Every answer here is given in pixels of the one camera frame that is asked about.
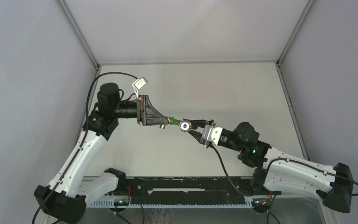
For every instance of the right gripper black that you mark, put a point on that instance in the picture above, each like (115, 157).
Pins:
(196, 135)

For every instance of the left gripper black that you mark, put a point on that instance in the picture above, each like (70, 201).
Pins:
(147, 114)

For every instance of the green water faucet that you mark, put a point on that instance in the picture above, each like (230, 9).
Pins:
(184, 125)

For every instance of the silver metal elbow fitting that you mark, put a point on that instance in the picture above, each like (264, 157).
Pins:
(165, 121)

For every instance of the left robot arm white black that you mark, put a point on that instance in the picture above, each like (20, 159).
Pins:
(65, 197)

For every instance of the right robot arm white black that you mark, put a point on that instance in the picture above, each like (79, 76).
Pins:
(276, 170)

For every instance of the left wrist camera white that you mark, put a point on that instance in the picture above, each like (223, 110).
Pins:
(139, 84)

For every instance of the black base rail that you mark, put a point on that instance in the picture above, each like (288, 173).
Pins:
(189, 189)

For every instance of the white slotted cable duct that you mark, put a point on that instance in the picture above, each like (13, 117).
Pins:
(121, 203)

